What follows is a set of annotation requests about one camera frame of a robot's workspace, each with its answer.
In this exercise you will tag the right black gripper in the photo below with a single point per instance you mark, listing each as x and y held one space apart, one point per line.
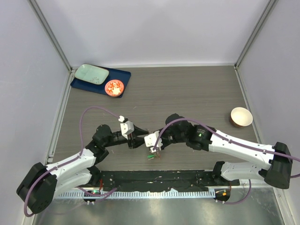
164 144

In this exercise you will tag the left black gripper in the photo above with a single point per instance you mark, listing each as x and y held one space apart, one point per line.
137 140

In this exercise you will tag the large metal keyring with rings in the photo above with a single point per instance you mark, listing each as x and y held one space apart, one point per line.
155 147

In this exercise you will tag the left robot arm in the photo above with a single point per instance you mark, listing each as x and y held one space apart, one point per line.
43 183

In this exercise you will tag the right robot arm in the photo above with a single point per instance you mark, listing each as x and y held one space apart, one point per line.
270 163

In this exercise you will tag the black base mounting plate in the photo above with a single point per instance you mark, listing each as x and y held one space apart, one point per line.
157 181

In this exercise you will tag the red patterned small bowl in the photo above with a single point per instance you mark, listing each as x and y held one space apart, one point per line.
114 88

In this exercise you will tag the dark blue tray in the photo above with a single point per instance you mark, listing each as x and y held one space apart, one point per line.
114 74

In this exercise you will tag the white brown bowl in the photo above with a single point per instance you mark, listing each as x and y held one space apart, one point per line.
241 117

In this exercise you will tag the light green rectangular plate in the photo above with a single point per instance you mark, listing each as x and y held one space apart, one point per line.
91 74

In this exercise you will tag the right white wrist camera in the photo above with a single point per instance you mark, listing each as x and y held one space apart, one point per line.
150 141

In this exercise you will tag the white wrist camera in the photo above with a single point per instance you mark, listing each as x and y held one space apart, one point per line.
126 127
150 141

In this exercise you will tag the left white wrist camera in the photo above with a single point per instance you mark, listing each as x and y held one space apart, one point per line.
126 127

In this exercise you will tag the slotted cable duct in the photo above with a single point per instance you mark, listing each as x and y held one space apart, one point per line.
78 194

